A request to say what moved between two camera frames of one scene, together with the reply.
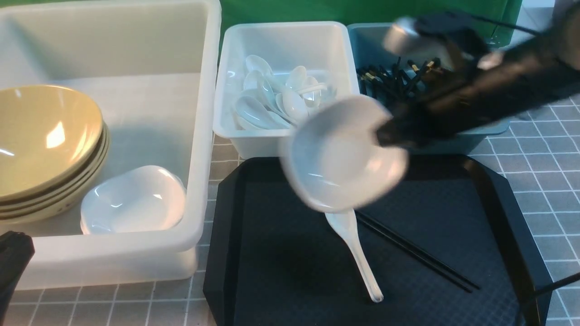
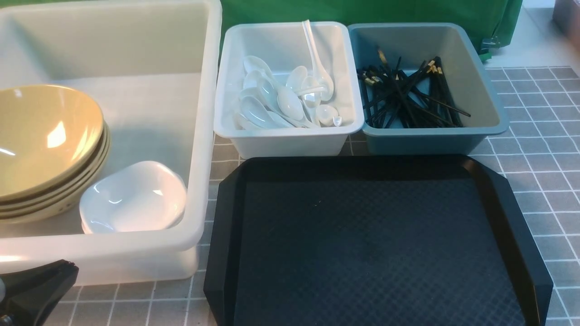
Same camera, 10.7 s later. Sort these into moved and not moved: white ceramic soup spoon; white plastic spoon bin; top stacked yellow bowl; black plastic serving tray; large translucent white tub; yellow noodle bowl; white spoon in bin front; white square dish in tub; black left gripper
Moved: white ceramic soup spoon; black left gripper
Not moved: large translucent white tub; white plastic spoon bin; black plastic serving tray; white spoon in bin front; white square dish in tub; top stacked yellow bowl; yellow noodle bowl
